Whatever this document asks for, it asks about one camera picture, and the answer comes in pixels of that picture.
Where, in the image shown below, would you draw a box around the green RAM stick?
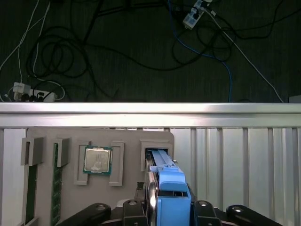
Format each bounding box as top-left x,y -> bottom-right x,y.
24,162 -> 39,224
51,143 -> 63,226

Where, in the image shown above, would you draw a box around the white power strip blue marks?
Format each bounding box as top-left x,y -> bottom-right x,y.
182,0 -> 212,30

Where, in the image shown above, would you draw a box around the grey parts rack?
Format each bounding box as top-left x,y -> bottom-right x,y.
20,127 -> 176,226

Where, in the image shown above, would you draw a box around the white plug adapter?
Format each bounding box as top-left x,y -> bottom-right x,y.
13,81 -> 32,101

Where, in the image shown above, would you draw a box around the hard disk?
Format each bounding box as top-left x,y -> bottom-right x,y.
143,147 -> 193,226

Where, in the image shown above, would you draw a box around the black floor cable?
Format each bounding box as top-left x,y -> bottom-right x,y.
25,0 -> 301,99

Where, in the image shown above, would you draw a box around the white floor cable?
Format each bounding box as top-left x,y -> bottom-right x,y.
0,0 -> 51,83
206,8 -> 285,103

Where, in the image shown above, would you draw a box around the silver CPU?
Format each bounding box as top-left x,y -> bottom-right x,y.
82,145 -> 113,175

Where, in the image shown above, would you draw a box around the blue floor cable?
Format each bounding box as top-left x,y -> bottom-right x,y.
167,0 -> 234,103

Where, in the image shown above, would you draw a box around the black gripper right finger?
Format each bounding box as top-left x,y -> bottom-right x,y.
190,199 -> 283,226

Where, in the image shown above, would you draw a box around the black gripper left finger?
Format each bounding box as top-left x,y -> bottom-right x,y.
56,199 -> 149,226

